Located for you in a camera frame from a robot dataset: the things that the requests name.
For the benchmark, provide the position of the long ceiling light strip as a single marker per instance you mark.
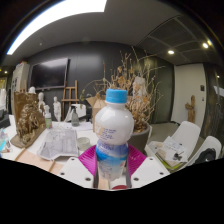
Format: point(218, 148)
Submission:
point(50, 20)

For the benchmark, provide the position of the black wall screen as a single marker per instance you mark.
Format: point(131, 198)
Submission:
point(50, 73)

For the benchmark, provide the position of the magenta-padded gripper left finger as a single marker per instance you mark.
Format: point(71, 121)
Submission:
point(80, 166)

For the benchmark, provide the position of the wooden easel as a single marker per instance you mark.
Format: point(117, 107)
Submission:
point(70, 90)

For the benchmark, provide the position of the wooden figure sculpture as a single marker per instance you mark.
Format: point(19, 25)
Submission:
point(190, 110)

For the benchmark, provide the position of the brown carved sculpture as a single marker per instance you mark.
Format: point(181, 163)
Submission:
point(30, 123)

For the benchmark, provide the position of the black backpack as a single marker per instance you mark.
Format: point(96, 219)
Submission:
point(206, 156)

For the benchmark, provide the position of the white cabinet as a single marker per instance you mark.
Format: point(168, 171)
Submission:
point(20, 80)

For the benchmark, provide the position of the light wooden board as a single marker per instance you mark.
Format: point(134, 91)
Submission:
point(36, 160)

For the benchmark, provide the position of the small round white tin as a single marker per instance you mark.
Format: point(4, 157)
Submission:
point(83, 144)

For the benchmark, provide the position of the round ceiling lights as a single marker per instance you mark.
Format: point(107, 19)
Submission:
point(171, 52)

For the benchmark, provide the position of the grey pot with dried plant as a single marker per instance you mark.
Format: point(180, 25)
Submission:
point(141, 136)

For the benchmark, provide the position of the colourful packets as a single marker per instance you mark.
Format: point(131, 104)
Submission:
point(3, 143)

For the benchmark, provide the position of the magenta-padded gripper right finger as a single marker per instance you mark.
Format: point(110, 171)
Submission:
point(145, 168)

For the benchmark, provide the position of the cardboard box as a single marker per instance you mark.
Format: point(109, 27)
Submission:
point(96, 106)

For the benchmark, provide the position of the white bottle with green label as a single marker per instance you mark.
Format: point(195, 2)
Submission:
point(48, 121)

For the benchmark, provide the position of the stack of papers and folders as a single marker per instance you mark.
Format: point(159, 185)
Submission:
point(170, 153)

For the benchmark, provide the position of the blue-capped white drink bottle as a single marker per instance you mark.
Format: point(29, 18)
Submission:
point(113, 133)

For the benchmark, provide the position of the small white figurine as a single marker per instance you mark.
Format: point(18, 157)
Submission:
point(41, 101)
point(57, 110)

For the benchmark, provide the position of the large white plaster statue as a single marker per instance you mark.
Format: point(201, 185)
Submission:
point(139, 86)

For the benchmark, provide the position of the dark spray bottle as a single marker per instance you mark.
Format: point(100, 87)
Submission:
point(75, 120)

